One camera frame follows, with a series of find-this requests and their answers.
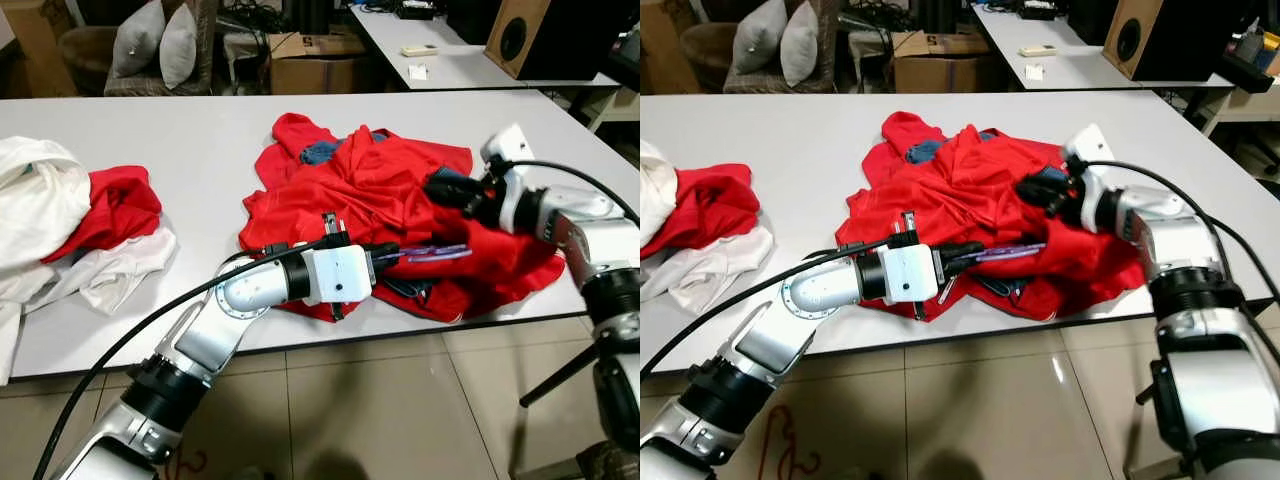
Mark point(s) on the purple plastic hanger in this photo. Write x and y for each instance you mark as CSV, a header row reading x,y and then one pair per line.
x,y
1020,252
445,252

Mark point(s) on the small red garment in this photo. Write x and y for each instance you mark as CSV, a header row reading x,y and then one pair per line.
x,y
720,200
115,205

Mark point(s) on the cardboard box with black letter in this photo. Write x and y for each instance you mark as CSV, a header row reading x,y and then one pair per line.
x,y
315,75
940,75

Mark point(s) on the wooden front black speaker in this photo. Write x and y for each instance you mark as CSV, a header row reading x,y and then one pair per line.
x,y
515,40
1130,40

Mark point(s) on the white cotton garment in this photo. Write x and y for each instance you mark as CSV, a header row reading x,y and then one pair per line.
x,y
40,200
655,195

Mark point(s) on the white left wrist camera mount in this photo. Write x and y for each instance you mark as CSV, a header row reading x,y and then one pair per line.
x,y
335,275
908,273

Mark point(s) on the tall brown cardboard box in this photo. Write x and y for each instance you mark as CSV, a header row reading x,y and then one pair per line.
x,y
665,45
40,50

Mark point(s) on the red garment with white trim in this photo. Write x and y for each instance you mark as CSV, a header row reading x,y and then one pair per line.
x,y
1080,292
480,292

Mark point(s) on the grey pillow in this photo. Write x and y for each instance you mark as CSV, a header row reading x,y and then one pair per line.
x,y
800,48
178,50
138,42
760,40

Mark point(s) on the off-white garment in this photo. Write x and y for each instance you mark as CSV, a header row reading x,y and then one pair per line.
x,y
120,270
720,270

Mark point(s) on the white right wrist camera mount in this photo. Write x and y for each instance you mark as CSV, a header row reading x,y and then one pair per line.
x,y
1088,145
505,145

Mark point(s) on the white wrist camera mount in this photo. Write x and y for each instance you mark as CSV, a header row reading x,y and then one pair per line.
x,y
908,273
1088,145
335,275
505,145

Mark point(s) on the brown wicker chair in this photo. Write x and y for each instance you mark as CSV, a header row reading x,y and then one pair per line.
x,y
85,60
722,60

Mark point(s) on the blue denim garment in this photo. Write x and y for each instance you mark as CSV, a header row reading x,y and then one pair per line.
x,y
925,152
320,153

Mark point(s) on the red polo shirt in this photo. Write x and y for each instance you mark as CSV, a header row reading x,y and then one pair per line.
x,y
340,190
950,180

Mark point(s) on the small white card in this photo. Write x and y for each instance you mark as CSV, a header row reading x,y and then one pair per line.
x,y
1035,71
418,72

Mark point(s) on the black power strip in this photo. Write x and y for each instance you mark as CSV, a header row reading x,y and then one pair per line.
x,y
415,10
1038,10

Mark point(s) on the black metal bar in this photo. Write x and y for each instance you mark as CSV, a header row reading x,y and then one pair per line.
x,y
560,372
1145,396

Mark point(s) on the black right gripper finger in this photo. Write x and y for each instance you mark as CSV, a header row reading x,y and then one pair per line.
x,y
452,203
1040,205
1040,182
450,180

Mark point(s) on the white remote control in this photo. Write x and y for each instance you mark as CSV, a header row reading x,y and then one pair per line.
x,y
1037,51
419,50

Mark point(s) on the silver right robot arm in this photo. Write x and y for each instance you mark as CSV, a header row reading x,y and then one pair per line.
x,y
1200,350
600,235

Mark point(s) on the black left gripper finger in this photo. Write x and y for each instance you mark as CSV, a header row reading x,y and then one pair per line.
x,y
960,267
962,249
386,267
388,251

